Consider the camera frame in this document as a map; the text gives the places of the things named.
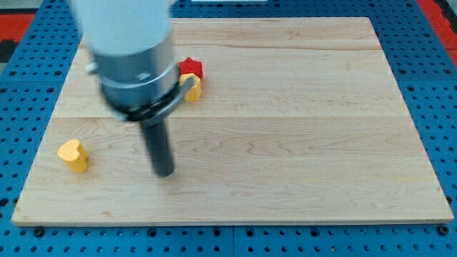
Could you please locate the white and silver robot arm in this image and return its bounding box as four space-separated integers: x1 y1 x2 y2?
71 0 179 121

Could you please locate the yellow heart block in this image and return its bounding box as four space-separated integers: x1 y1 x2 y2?
57 139 89 173

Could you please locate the yellow pentagon block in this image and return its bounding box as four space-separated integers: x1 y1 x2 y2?
179 73 202 102

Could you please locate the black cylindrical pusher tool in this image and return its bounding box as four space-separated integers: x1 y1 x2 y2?
141 121 175 177

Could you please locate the red star block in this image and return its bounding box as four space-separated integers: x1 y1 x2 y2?
177 57 204 79

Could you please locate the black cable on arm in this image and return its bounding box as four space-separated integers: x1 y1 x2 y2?
123 76 196 122

